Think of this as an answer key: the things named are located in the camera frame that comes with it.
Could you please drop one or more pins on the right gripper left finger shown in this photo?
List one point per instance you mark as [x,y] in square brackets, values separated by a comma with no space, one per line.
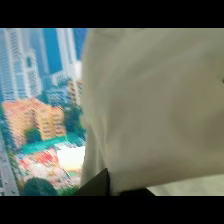
[96,186]

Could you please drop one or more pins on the white shirt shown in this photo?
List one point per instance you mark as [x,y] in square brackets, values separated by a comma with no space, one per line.
[156,106]

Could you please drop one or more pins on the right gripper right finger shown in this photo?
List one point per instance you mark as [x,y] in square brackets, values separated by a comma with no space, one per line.
[136,193]

